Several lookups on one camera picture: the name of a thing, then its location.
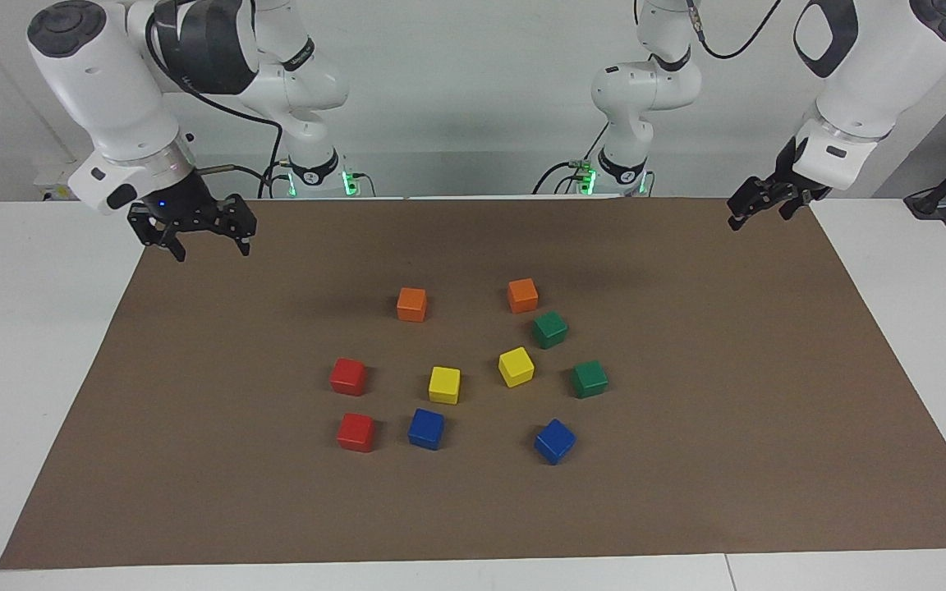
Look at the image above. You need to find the red wooden cube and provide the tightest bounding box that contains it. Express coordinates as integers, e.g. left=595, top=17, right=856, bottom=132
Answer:
left=336, top=412, right=377, bottom=454
left=329, top=358, right=369, bottom=397

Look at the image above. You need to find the green wooden cube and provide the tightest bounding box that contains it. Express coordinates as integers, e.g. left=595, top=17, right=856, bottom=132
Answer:
left=570, top=360, right=610, bottom=400
left=531, top=310, right=570, bottom=350

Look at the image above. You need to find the orange wooden cube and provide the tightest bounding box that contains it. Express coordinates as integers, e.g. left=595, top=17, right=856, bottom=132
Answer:
left=507, top=277, right=540, bottom=314
left=396, top=286, right=429, bottom=323

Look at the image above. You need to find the yellow wooden cube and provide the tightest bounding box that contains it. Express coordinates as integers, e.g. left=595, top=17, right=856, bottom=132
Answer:
left=427, top=366, right=462, bottom=405
left=498, top=346, right=536, bottom=389

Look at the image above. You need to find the brown paper mat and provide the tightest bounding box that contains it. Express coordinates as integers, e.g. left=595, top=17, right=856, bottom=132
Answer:
left=0, top=196, right=946, bottom=570

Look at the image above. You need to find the blue wooden cube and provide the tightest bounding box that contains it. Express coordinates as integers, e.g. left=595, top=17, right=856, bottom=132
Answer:
left=406, top=408, right=447, bottom=451
left=534, top=419, right=577, bottom=466

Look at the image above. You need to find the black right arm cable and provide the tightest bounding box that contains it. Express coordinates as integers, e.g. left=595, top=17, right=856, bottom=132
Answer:
left=146, top=0, right=285, bottom=199

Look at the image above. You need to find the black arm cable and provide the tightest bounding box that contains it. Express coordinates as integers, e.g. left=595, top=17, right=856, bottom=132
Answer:
left=685, top=0, right=783, bottom=60
left=146, top=0, right=285, bottom=199

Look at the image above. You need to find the black right base cable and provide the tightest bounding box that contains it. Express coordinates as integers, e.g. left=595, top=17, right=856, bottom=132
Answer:
left=258, top=160, right=377, bottom=199

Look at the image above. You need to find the black base cable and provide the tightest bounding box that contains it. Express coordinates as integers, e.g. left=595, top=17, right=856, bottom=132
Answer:
left=532, top=121, right=610, bottom=196
left=258, top=160, right=377, bottom=199

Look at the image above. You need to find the white wall socket box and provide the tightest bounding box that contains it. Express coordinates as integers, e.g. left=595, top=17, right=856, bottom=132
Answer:
left=33, top=160, right=94, bottom=203

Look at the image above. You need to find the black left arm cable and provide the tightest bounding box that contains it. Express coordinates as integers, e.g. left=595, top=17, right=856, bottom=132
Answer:
left=685, top=0, right=783, bottom=60

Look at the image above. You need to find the black left base cable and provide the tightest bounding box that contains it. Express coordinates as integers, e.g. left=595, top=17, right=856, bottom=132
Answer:
left=532, top=121, right=610, bottom=196

